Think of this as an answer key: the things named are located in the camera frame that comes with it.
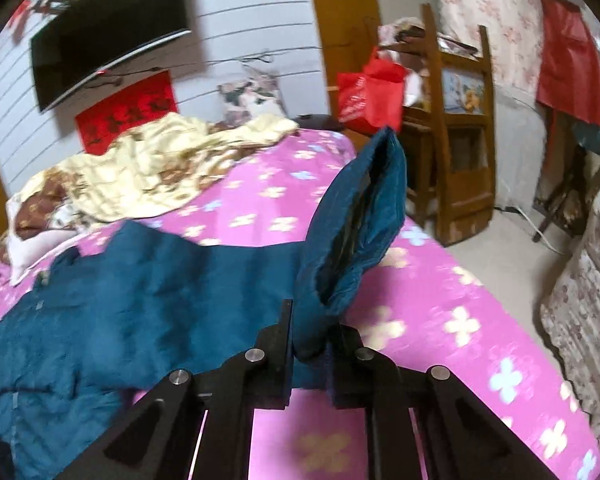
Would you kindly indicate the red wall banner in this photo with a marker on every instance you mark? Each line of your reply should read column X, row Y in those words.
column 110, row 122

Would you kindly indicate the white pillow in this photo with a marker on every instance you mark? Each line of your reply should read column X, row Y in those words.
column 30, row 257

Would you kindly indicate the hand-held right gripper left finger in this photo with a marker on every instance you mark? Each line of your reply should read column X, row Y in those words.
column 280, row 355

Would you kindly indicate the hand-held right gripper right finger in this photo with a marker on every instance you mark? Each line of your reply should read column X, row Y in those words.
column 347, row 365

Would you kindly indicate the colourful picture panel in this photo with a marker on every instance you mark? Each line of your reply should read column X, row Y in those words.
column 462, row 90

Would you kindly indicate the bed with pink floral sheet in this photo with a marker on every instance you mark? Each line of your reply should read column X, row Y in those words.
column 430, row 320

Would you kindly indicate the floral sofa cover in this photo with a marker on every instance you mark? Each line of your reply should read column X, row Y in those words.
column 585, row 300

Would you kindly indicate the yellow floral quilt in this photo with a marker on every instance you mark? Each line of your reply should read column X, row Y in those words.
column 145, row 170

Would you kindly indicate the red shopping bag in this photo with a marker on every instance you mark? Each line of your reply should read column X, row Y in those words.
column 370, row 100

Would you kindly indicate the red hanging cloth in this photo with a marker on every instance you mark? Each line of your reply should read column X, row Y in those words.
column 570, row 75

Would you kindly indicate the floral covered mattress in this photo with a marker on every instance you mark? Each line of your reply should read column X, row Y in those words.
column 495, row 25

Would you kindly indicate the portrait photo print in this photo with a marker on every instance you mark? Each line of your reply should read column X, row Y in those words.
column 250, row 97

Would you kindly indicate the teal down jacket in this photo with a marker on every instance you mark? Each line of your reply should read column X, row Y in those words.
column 155, row 300

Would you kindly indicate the wooden chair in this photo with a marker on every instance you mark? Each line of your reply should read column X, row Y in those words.
column 460, row 200

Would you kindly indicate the black wall television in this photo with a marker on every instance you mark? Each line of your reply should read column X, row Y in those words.
column 105, row 35

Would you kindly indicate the black folding stand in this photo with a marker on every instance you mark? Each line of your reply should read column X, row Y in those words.
column 565, row 195

